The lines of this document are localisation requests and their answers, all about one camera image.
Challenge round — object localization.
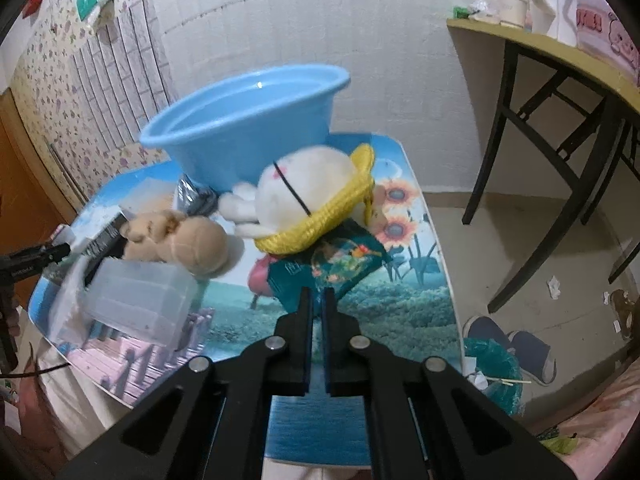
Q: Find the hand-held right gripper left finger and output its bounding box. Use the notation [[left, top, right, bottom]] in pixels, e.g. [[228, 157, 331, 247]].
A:
[[57, 287, 315, 480]]

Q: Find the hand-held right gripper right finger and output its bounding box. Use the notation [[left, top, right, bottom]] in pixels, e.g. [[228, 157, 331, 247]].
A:
[[321, 287, 576, 480]]

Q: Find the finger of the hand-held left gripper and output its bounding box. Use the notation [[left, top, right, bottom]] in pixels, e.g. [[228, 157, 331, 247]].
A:
[[0, 244, 71, 276]]

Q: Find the teal snack packet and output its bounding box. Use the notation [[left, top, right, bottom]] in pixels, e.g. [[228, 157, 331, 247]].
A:
[[265, 220, 396, 313]]

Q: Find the clear plastic bag of sticks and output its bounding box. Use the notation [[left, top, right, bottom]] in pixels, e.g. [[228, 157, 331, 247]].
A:
[[50, 255, 93, 343]]

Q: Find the black rectangular box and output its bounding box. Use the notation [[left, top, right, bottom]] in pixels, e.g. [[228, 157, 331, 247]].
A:
[[82, 210, 133, 286]]

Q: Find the translucent plastic box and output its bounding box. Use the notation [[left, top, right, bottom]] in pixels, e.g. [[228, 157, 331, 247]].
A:
[[82, 257, 201, 353]]

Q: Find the white plush with yellow hat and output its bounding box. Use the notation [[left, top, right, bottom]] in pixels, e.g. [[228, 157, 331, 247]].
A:
[[217, 143, 377, 255]]

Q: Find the silver foil packet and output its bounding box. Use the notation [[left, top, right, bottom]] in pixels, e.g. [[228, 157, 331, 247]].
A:
[[172, 172, 221, 218]]

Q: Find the blue plastic basin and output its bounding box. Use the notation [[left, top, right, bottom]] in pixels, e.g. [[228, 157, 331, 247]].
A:
[[139, 63, 352, 196]]

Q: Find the wooden door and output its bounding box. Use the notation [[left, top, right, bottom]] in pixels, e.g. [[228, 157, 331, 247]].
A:
[[0, 90, 86, 256]]

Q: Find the metal rod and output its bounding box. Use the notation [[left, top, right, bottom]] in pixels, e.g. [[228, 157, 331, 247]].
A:
[[47, 142, 83, 206]]

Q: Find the brown teddy bear plush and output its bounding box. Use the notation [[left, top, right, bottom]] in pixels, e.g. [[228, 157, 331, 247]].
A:
[[120, 208, 231, 278]]

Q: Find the dark blue shoe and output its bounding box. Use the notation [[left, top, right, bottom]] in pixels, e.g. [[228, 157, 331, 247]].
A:
[[507, 330, 557, 386], [462, 316, 511, 356]]

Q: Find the teal trash bin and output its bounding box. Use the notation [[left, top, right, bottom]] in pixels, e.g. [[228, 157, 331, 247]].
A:
[[462, 337, 523, 418]]

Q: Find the pink bedding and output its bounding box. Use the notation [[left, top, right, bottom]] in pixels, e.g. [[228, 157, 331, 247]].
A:
[[530, 355, 636, 480]]

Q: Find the crumpled white wrapper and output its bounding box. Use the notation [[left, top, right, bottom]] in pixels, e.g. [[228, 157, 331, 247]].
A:
[[467, 0, 496, 23]]

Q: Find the yellow-top table with black legs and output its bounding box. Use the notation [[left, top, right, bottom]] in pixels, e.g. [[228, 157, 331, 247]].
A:
[[446, 15, 640, 313]]

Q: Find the paper cup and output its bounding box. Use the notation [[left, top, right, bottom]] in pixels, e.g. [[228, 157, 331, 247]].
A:
[[496, 0, 530, 28]]

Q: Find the white paper bag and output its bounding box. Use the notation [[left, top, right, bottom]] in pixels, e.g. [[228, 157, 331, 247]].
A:
[[525, 0, 581, 46]]

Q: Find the pink printed bag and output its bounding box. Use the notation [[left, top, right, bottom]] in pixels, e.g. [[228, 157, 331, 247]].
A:
[[575, 0, 640, 81]]

